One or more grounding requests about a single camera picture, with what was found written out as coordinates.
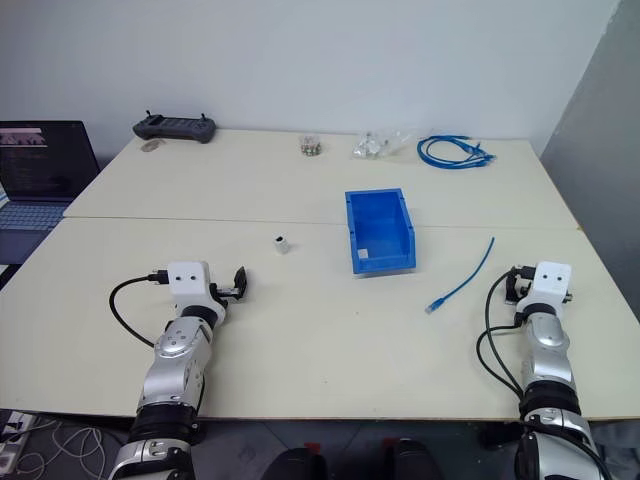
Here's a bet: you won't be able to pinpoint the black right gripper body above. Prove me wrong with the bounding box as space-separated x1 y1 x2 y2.
507 266 536 302

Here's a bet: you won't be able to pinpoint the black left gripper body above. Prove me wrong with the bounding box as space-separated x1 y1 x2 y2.
208 281 240 302

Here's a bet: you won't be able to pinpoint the blue plastic storage bin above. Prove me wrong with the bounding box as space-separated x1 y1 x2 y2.
344 187 418 276

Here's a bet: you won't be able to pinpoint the dark grey remote controller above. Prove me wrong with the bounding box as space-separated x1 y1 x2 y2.
132 110 219 145

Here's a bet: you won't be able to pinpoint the dark rounded shape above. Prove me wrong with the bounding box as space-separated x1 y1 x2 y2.
381 437 442 480
261 441 327 480

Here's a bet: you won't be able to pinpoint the clear plastic bag of parts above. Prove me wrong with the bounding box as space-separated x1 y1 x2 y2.
349 128 419 162

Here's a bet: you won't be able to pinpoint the open blue laptop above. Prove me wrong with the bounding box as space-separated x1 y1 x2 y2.
0 119 102 247

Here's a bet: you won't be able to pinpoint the white power strip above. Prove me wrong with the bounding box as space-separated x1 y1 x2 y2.
0 409 32 472

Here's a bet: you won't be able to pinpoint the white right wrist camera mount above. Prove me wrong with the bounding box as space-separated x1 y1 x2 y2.
514 259 574 316

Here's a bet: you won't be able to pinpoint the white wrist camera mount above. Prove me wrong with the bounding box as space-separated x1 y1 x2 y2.
514 259 574 316
166 260 227 327

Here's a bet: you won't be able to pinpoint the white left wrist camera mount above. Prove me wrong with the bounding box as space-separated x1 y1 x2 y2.
166 260 227 327

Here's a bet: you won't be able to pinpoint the short blue Ethernet cable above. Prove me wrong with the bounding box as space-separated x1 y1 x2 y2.
424 236 496 316

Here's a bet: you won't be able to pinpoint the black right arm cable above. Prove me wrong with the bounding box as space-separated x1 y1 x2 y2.
475 269 532 401

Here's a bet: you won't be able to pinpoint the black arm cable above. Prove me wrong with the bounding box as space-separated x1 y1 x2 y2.
475 269 532 401
109 270 170 347

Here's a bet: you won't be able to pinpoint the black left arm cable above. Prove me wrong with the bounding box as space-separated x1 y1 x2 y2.
109 270 170 347

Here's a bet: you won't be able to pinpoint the coiled blue Ethernet cables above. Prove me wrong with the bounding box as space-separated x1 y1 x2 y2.
416 133 498 170

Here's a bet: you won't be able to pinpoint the white floor cables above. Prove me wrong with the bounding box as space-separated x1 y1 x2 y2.
18 418 127 477

